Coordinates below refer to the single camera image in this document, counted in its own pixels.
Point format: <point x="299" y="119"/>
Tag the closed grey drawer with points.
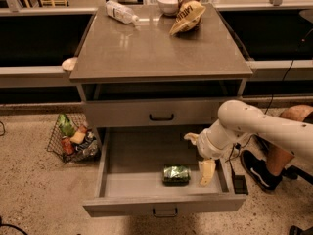
<point x="124" y="113"/>

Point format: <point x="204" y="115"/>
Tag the small round white disc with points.
<point x="69" y="64"/>

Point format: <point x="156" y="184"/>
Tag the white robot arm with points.
<point x="237" y="120"/>

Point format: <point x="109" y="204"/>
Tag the black drawer handle upper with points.
<point x="161" y="118"/>

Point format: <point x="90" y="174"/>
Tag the white bowl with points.
<point x="168" y="7"/>

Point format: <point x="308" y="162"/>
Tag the grey drawer cabinet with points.
<point x="144" y="62"/>

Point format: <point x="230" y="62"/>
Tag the yellow chip bag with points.
<point x="188" y="17"/>

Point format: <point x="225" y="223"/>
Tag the clear plastic water bottle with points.
<point x="121" y="13"/>

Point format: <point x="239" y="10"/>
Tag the black sneaker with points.
<point x="258" y="171"/>

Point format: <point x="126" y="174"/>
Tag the green soda can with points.
<point x="176" y="175"/>

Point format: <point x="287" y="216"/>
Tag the black drawer handle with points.
<point x="165" y="213"/>
<point x="161" y="118"/>

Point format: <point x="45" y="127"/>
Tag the yellow bottle in basket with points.
<point x="79" y="135"/>

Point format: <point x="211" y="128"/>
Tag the black drawer handle lower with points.
<point x="165" y="213"/>

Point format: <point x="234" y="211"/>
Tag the black wire basket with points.
<point x="87" y="151"/>

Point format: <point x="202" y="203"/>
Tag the red soda can in basket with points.
<point x="67" y="146"/>

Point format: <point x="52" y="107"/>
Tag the person's leg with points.
<point x="294" y="138"/>

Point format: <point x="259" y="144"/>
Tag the green chip bag in basket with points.
<point x="65" y="125"/>

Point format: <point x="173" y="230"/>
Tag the black power adapter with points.
<point x="240" y="186"/>

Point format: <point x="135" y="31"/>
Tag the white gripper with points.
<point x="204" y="146"/>

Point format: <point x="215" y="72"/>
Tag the open grey drawer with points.
<point x="130" y="175"/>

